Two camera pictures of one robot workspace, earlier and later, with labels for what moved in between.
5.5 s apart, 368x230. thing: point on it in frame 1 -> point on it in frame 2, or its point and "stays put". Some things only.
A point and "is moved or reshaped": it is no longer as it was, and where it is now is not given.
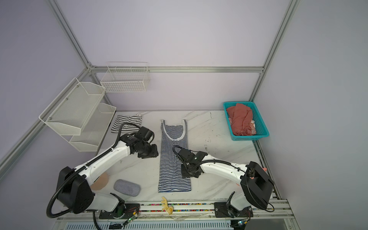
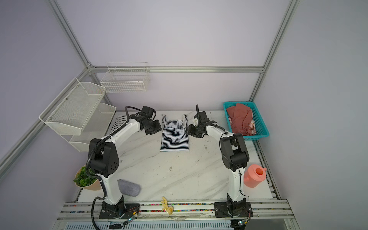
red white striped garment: [252, 125] stays put
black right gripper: [184, 175] -> [190, 132]
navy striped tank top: [170, 179] is moved or reshaped
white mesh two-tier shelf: [77, 114] stays put
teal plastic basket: [244, 121] stays put
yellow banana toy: [169, 209] stays put
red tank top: [240, 116] stays put
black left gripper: [154, 153] -> [157, 129]
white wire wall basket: [125, 77] stays put
